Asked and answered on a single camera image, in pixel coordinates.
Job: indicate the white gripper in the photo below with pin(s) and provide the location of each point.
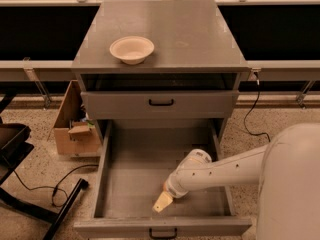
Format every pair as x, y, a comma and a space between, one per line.
174, 191

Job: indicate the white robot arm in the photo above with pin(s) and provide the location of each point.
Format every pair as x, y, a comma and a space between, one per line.
287, 171

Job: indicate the open grey middle drawer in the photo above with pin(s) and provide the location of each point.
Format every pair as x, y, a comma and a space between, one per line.
137, 157

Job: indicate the closed grey upper drawer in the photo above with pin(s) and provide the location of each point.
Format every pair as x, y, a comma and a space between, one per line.
159, 104

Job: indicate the grey drawer cabinet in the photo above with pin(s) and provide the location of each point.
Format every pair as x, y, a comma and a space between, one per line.
193, 51

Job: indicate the open cardboard box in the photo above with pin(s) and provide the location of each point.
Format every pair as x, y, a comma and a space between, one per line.
74, 135

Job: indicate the beige paper bowl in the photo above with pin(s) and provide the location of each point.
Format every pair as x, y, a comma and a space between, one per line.
132, 50

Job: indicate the black metal stand frame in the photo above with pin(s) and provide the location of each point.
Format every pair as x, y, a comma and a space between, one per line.
44, 178

